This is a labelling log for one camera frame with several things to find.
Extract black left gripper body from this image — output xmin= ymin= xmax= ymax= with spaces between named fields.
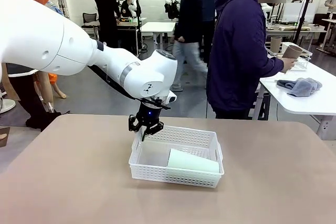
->
xmin=135 ymin=103 xmax=161 ymax=125

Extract mint green paper cup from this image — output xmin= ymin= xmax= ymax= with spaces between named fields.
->
xmin=167 ymin=148 xmax=221 ymax=174

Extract brown paper cup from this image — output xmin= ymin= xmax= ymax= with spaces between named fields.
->
xmin=270 ymin=37 xmax=283 ymax=54
xmin=282 ymin=45 xmax=304 ymax=60

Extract person's right forearm purple sleeve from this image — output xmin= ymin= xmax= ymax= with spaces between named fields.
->
xmin=262 ymin=56 xmax=286 ymax=78

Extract white perforated plastic basket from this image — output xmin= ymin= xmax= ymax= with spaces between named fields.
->
xmin=128 ymin=125 xmax=225 ymax=189

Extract person's right hand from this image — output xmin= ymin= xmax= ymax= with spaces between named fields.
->
xmin=280 ymin=57 xmax=297 ymax=74

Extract white rectangular background table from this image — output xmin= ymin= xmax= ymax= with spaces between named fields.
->
xmin=140 ymin=21 xmax=176 ymax=47

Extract person in black top, jeans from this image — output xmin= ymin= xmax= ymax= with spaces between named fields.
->
xmin=169 ymin=0 xmax=208 ymax=92

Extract person in purple hoodie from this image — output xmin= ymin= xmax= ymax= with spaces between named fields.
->
xmin=206 ymin=0 xmax=297 ymax=120

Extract white robot with black vest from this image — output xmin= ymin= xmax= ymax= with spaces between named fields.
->
xmin=115 ymin=0 xmax=142 ymax=19

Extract black mesh office chair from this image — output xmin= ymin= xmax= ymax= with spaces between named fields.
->
xmin=82 ymin=12 xmax=100 ymax=35

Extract dark-clothed bystander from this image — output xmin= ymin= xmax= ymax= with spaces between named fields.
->
xmin=0 ymin=62 xmax=70 ymax=133

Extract white robot with black gripper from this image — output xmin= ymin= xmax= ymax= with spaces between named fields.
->
xmin=164 ymin=0 xmax=184 ymax=20

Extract person in all black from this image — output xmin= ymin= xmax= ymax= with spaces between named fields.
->
xmin=94 ymin=0 xmax=122 ymax=49

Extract white round stand base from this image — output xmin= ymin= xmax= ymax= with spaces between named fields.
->
xmin=0 ymin=97 xmax=17 ymax=115

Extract grey folded towel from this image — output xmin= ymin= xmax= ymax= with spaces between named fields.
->
xmin=276 ymin=77 xmax=323 ymax=98

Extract white rounded table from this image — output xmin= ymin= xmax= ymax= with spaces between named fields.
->
xmin=258 ymin=56 xmax=336 ymax=141

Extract long wooden background table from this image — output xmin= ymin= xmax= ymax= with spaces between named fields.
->
xmin=265 ymin=23 xmax=328 ymax=49

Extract white monitor screen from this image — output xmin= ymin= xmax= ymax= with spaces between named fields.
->
xmin=282 ymin=2 xmax=316 ymax=24

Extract white wire rack basket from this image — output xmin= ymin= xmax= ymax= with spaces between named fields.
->
xmin=265 ymin=41 xmax=313 ymax=72

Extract black camera tripod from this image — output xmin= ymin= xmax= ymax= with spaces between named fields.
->
xmin=292 ymin=0 xmax=316 ymax=49

